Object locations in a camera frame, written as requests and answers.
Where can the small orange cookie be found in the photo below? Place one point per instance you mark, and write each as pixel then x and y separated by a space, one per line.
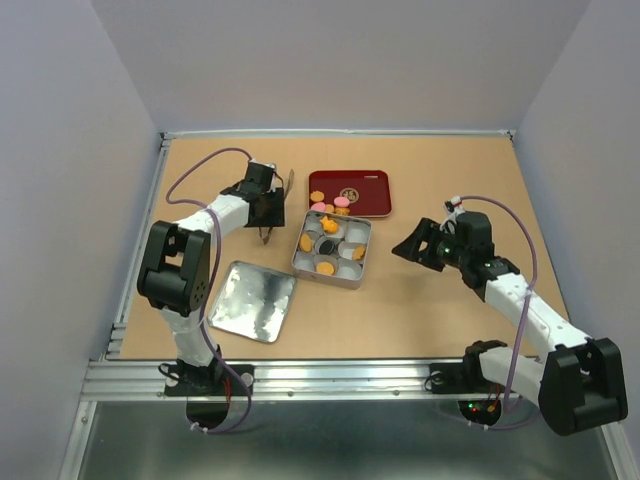
pixel 317 196

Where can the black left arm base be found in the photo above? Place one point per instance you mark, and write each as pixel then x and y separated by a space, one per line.
pixel 183 380

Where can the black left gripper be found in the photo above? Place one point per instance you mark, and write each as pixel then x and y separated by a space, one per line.
pixel 276 217

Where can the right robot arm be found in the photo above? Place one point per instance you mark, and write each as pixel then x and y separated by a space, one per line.
pixel 576 381

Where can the silver cookie tin with cups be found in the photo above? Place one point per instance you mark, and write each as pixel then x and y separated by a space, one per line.
pixel 337 269

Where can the metal serving tongs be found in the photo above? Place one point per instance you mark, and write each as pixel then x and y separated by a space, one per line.
pixel 274 214

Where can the round orange cookie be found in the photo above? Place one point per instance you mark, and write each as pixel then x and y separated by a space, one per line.
pixel 359 253

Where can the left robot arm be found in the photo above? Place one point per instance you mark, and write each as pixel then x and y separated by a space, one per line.
pixel 181 260

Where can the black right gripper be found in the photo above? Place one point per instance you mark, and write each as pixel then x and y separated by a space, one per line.
pixel 427 231

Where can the pink round cookie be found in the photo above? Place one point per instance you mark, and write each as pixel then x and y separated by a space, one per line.
pixel 341 202

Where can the silver tin lid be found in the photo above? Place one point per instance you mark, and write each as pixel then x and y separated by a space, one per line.
pixel 253 302

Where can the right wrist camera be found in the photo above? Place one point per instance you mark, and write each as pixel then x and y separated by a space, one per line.
pixel 454 208

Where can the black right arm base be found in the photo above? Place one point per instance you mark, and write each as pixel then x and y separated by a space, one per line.
pixel 462 376

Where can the aluminium front rail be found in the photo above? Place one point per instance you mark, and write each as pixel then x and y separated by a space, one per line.
pixel 280 380

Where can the red rectangular tray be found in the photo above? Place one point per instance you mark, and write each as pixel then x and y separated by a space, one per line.
pixel 368 190

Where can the flower orange cookie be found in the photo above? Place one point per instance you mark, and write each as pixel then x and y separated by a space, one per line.
pixel 329 225

